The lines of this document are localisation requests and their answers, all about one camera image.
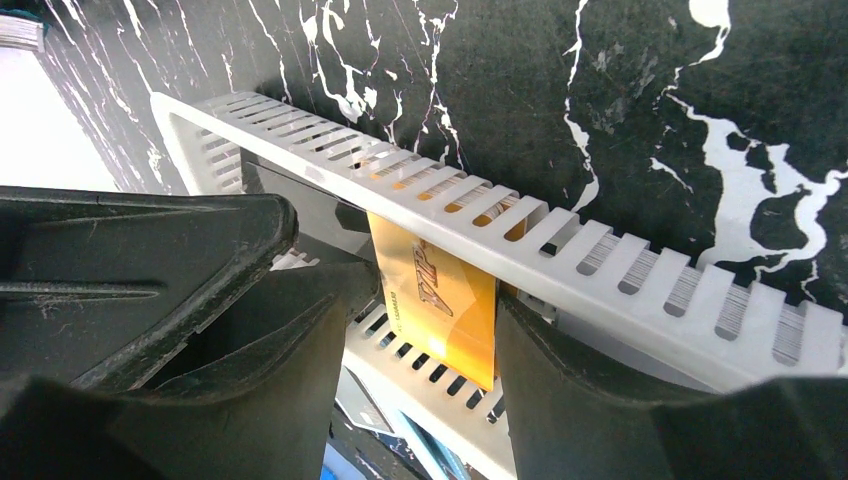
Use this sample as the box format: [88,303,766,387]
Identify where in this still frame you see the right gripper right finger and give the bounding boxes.
[495,296,847,479]

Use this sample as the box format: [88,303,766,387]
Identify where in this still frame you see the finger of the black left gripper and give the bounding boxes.
[1,186,299,391]

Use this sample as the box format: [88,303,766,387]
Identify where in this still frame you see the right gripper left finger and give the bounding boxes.
[1,261,379,479]

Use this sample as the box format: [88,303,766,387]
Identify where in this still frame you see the white plastic basket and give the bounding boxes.
[149,90,848,480]

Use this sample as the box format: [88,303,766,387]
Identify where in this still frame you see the orange credit card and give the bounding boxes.
[366,158,531,393]

